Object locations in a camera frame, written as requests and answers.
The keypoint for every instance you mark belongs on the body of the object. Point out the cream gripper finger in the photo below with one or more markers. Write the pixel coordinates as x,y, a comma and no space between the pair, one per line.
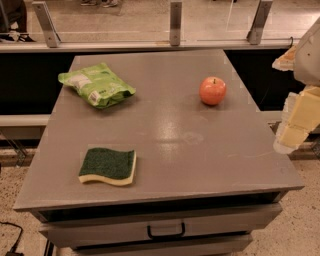
286,61
300,116

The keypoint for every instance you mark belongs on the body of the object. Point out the red apple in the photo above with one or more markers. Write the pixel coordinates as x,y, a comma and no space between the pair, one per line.
212,90

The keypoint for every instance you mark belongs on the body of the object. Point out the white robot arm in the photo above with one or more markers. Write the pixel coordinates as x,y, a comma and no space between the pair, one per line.
307,57

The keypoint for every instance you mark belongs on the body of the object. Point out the green and yellow sponge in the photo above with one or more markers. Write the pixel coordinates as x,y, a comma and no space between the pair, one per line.
109,166

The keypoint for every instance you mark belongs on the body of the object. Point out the grey cabinet with drawers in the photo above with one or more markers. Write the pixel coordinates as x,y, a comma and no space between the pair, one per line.
212,167

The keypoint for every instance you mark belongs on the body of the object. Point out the green snack bag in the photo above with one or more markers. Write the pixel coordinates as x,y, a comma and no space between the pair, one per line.
98,85

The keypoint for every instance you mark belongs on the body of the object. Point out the right metal railing bracket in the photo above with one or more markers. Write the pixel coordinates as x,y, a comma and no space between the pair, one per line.
255,33

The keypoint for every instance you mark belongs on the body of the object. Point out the metal railing bracket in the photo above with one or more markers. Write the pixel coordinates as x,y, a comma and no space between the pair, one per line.
255,33
51,37
175,22

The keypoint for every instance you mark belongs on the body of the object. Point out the middle metal railing bracket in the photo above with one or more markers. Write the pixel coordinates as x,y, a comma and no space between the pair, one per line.
175,22

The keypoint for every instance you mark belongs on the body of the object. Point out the black drawer handle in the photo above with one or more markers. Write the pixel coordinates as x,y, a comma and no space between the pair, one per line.
163,232

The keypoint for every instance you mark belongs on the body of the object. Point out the left metal railing bracket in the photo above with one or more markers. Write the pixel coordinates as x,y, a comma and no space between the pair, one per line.
51,37

